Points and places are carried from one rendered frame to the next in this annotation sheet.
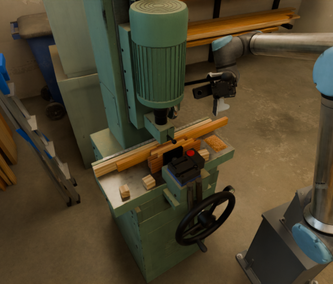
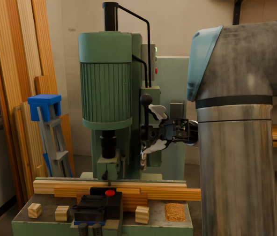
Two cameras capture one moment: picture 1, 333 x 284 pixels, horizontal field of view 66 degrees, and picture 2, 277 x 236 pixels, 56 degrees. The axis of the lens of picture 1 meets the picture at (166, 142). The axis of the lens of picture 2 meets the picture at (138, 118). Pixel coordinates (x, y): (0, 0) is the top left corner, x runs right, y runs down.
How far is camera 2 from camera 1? 0.65 m
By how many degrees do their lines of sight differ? 41
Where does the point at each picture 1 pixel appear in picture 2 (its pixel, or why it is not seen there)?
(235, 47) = not seen: hidden behind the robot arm
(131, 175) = (59, 203)
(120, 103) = (93, 135)
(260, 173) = not seen: outside the picture
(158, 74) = (89, 90)
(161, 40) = (89, 55)
